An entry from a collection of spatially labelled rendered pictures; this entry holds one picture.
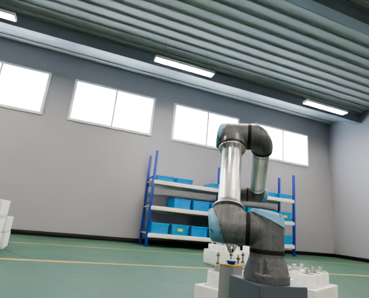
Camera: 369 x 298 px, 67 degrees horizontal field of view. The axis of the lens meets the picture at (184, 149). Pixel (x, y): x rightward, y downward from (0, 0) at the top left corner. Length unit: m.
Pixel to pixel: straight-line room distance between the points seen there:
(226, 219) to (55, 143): 5.82
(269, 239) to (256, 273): 0.12
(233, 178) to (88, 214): 5.47
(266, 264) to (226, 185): 0.30
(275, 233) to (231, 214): 0.16
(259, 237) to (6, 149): 6.09
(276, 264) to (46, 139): 6.02
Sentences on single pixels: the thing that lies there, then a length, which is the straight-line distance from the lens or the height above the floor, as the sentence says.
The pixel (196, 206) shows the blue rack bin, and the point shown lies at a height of 0.88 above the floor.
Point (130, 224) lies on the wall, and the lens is 6.51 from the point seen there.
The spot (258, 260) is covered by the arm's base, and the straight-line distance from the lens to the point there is 1.01.
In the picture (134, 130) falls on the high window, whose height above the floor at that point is 2.51.
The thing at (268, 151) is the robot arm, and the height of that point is 0.80.
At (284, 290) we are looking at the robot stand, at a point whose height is 0.29.
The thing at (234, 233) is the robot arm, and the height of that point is 0.44.
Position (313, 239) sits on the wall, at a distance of 8.94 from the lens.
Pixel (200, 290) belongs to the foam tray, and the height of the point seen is 0.16.
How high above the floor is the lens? 0.45
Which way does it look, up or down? 15 degrees up
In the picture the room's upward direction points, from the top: 6 degrees clockwise
